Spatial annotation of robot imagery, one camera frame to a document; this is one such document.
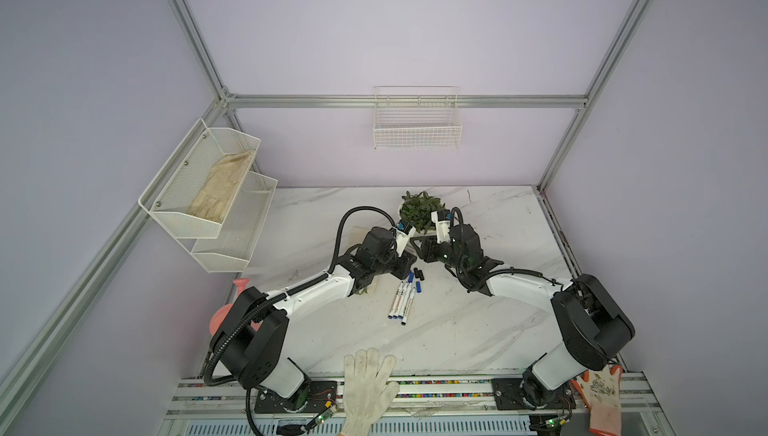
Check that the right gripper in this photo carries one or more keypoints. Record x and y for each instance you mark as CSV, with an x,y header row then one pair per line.
x,y
427,248

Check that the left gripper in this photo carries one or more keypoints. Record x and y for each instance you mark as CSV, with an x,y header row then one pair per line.
x,y
404,261

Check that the white marker pen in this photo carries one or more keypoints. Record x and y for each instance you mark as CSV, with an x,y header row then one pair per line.
x,y
408,305
393,298

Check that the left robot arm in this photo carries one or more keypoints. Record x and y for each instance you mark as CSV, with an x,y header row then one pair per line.
x,y
247,346

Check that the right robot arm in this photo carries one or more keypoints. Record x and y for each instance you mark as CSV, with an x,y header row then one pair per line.
x,y
593,328

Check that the white marker blue tip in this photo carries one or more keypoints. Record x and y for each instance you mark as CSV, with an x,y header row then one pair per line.
x,y
399,301

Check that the potted green plant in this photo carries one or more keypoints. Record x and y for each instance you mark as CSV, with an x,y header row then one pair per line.
x,y
417,208

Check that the white work glove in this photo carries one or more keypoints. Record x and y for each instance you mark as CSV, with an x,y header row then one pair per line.
x,y
368,392

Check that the lower white mesh shelf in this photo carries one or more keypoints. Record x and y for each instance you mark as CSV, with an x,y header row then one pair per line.
x,y
233,249

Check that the white mesh shelf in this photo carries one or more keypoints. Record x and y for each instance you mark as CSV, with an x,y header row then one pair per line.
x,y
172,198
233,249

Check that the orange white glove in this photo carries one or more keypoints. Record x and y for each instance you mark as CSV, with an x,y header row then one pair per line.
x,y
600,391

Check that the upper white mesh shelf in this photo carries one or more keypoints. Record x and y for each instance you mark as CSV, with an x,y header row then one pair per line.
x,y
172,198

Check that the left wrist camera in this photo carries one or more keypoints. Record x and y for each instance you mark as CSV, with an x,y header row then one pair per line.
x,y
404,231

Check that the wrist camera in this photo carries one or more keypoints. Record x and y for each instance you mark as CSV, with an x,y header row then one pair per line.
x,y
442,221
404,231

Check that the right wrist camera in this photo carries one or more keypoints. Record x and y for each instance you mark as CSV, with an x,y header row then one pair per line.
x,y
442,221

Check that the white wire basket back wall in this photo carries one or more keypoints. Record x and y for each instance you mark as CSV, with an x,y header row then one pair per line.
x,y
416,118

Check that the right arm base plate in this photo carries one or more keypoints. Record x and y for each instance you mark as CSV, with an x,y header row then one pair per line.
x,y
527,394

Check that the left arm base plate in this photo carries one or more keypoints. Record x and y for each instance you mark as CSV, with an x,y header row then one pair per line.
x,y
311,397

